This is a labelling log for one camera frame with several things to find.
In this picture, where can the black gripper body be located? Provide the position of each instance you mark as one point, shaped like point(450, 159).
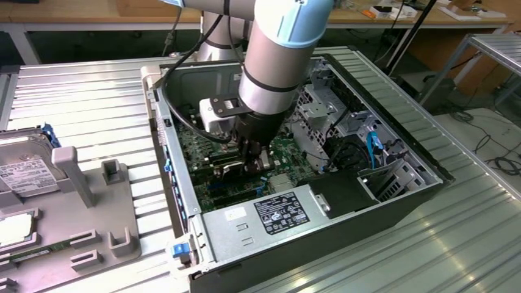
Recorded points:
point(260, 128)

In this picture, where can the black Nvidia graphics card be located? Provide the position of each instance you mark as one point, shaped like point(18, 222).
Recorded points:
point(232, 171)

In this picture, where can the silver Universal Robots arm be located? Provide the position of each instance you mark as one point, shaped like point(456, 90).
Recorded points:
point(276, 61)

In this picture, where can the green motherboard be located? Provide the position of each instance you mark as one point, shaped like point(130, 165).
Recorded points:
point(294, 158)

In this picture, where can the small silver chipset heatsink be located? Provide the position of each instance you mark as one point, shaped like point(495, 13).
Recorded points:
point(280, 182)

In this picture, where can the long blue expansion slot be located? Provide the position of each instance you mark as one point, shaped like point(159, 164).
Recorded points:
point(222, 184)

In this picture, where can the silver perforated disk bay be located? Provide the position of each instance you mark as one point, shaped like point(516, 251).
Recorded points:
point(322, 122)

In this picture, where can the black plastic shroud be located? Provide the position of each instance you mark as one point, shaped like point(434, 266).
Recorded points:
point(342, 195)

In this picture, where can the silver power supply with label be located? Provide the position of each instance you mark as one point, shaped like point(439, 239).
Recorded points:
point(228, 235)

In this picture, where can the silver slotted disk bay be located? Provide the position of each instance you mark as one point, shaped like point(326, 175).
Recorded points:
point(402, 180)

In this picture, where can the open black PC case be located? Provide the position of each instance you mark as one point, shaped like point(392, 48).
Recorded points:
point(367, 232)

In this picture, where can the blue case latch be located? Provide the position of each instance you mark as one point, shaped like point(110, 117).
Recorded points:
point(180, 251)

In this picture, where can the black slanted pole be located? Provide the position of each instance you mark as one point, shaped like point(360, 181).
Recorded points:
point(412, 33)

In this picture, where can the brown wooden cabinet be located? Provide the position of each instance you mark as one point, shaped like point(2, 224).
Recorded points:
point(431, 42)

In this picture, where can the grey plastic parts rack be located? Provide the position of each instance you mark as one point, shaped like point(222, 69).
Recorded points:
point(48, 226)

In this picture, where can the silver hard disk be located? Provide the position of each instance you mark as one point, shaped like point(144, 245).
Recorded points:
point(24, 171)

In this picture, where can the wooden desk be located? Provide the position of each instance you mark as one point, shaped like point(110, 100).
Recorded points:
point(62, 16)

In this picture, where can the green RAM stick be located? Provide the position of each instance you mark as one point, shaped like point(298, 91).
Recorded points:
point(36, 251)

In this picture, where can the white flat item on desk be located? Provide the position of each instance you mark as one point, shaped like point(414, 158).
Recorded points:
point(460, 13)

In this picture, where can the silver CPU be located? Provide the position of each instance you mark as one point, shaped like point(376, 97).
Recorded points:
point(14, 229)

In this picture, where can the wrist camera box with bracket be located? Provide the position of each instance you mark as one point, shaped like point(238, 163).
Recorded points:
point(216, 122)

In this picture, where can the metal slat frame table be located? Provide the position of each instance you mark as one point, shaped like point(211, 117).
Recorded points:
point(500, 49)

